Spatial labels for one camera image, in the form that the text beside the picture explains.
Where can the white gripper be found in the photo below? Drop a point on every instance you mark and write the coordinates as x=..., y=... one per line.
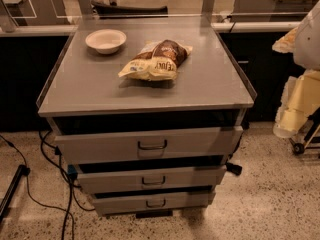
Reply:
x=308, y=44

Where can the grey top drawer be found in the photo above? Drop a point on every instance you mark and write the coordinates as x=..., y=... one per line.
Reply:
x=143, y=145

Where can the grey drawer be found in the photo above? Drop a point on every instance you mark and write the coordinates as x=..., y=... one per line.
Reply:
x=137, y=180
x=153, y=202
x=143, y=145

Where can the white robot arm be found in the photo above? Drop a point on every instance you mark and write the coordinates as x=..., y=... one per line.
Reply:
x=307, y=43

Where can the grey drawer cabinet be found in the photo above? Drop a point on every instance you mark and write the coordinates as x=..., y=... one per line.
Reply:
x=85, y=95

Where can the grey bottom drawer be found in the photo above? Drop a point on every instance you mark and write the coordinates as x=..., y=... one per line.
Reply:
x=153, y=202

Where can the grey middle drawer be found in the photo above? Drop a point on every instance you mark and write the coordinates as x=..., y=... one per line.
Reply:
x=137, y=180

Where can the black wheeled cart base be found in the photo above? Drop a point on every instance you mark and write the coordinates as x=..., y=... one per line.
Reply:
x=311, y=139

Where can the black power plug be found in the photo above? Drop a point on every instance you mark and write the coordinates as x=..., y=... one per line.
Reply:
x=233, y=168

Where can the yellow brown snack bag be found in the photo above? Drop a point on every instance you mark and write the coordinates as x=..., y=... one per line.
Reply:
x=157, y=61

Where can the white bowl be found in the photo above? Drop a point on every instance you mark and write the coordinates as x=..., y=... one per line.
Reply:
x=106, y=41

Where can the dark curved background base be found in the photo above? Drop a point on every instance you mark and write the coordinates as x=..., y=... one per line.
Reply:
x=113, y=12

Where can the black floor stand bar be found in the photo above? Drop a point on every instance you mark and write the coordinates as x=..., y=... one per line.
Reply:
x=22, y=170

